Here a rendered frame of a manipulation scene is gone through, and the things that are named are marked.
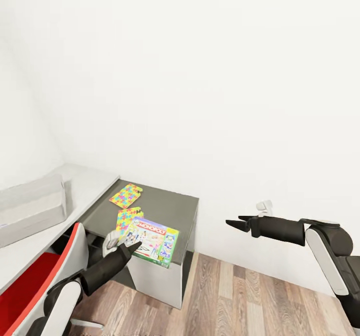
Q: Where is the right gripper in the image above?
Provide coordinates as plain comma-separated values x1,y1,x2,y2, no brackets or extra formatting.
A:
225,215,287,242

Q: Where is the jigsaw puzzle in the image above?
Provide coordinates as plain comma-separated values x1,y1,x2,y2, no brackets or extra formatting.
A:
110,183,143,209
116,207,144,239

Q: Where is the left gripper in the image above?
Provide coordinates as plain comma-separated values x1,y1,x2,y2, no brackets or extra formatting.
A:
96,241,142,284

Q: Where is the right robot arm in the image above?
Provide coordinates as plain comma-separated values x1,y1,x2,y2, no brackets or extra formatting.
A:
225,200,360,336

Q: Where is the board game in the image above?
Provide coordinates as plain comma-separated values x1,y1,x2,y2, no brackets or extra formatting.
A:
116,216,179,268

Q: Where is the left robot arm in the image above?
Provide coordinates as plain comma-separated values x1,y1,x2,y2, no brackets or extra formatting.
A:
26,231,142,336

